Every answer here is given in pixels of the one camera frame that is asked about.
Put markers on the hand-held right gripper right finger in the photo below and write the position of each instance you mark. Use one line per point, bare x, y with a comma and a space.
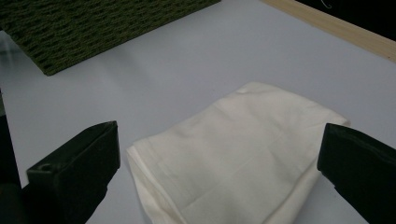
361, 174

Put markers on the white cloth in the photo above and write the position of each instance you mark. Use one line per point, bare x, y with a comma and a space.
233, 149

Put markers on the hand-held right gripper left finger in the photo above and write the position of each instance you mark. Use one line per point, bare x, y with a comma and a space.
74, 174

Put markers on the green woven basket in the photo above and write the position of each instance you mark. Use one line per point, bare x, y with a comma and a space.
77, 28

